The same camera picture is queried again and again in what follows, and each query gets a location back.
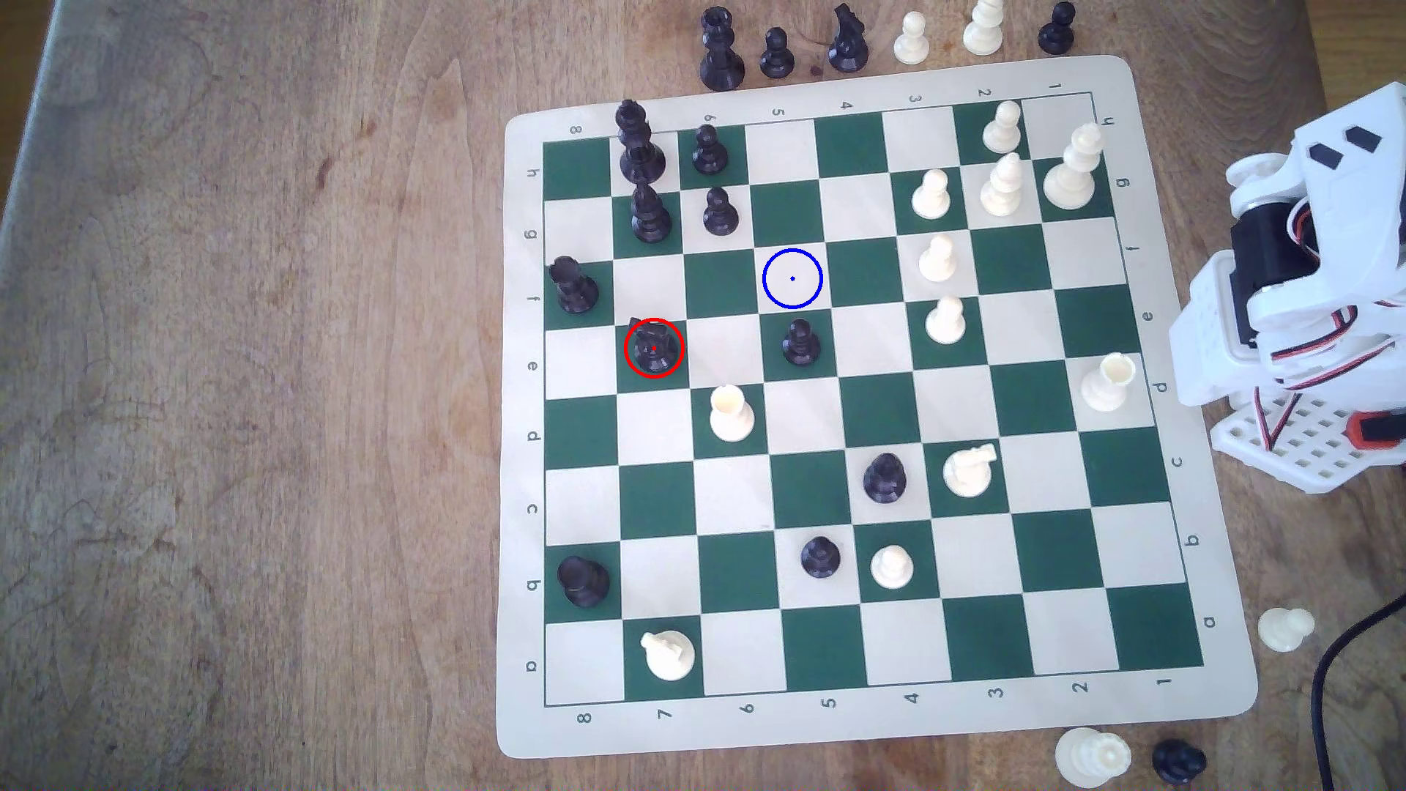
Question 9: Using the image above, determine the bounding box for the green and cream chess mat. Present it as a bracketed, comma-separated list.
[494, 55, 1260, 760]

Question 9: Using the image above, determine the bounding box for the white queen chess piece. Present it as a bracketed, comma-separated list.
[1054, 727, 1133, 789]

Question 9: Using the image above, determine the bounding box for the white king chess piece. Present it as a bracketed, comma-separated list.
[1042, 122, 1104, 211]

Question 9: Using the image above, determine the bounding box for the black king chess piece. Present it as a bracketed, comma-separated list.
[615, 99, 668, 185]

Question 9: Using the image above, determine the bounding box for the white rook chess piece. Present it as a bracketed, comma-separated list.
[1079, 352, 1138, 415]

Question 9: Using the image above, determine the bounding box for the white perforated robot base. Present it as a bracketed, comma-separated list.
[1210, 385, 1406, 494]

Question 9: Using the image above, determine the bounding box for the white bishop chess piece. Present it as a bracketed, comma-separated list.
[963, 0, 1006, 57]
[980, 154, 1026, 218]

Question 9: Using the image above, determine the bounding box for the white knight chess piece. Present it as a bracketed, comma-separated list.
[942, 442, 1000, 500]
[640, 629, 698, 683]

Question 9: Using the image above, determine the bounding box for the black queen chess piece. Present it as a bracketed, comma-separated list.
[699, 5, 747, 92]

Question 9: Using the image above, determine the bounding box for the black knight chess piece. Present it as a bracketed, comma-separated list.
[1152, 738, 1208, 786]
[627, 319, 683, 378]
[827, 2, 871, 74]

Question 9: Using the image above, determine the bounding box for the black cable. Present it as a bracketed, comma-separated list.
[1310, 593, 1406, 791]

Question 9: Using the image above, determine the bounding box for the black rook chess piece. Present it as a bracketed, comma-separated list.
[557, 554, 611, 609]
[548, 256, 601, 316]

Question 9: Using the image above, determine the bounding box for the black bishop chess piece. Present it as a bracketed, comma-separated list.
[631, 183, 674, 244]

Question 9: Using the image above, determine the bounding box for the red and black base clamp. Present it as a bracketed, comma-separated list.
[1349, 409, 1406, 450]

